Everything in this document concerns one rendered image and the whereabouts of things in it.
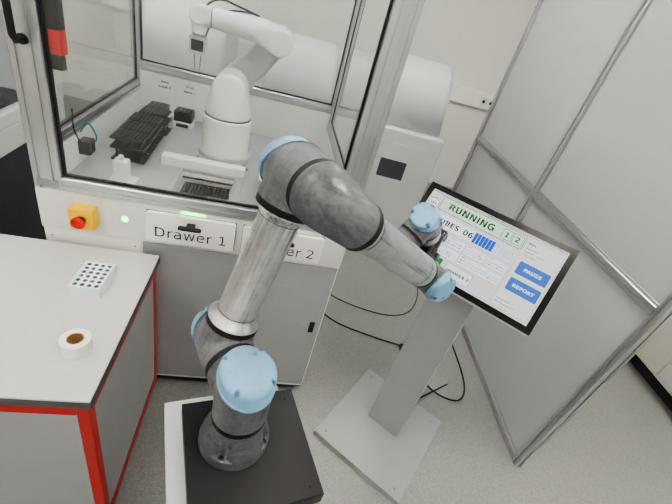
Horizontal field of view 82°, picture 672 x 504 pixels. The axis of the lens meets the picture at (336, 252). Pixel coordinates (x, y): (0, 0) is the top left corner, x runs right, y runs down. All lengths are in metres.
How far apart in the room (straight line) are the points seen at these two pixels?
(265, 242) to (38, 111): 0.86
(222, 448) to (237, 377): 0.18
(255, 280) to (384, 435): 1.38
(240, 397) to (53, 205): 0.99
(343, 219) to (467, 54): 4.05
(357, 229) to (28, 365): 0.88
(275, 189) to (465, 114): 4.12
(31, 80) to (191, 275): 0.74
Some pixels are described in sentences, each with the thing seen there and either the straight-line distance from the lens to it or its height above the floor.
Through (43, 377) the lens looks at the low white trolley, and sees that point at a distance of 1.17.
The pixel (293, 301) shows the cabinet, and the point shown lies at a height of 0.60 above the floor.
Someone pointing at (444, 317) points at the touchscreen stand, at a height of 0.78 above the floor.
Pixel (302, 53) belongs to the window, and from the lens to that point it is 1.20.
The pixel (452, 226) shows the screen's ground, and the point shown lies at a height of 1.11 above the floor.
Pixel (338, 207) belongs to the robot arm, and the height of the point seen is 1.38.
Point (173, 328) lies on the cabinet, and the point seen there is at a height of 0.38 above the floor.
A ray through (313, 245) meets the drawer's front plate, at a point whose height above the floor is 0.90.
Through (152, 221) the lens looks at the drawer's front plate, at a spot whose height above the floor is 0.89.
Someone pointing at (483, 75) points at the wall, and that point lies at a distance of 4.67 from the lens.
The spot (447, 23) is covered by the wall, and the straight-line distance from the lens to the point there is 4.49.
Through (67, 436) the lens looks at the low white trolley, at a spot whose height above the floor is 0.59.
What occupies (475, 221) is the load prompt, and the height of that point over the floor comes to 1.15.
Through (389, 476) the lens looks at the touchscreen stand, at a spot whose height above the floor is 0.03.
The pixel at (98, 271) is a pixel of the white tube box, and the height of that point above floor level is 0.80.
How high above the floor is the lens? 1.65
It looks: 33 degrees down
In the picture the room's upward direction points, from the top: 17 degrees clockwise
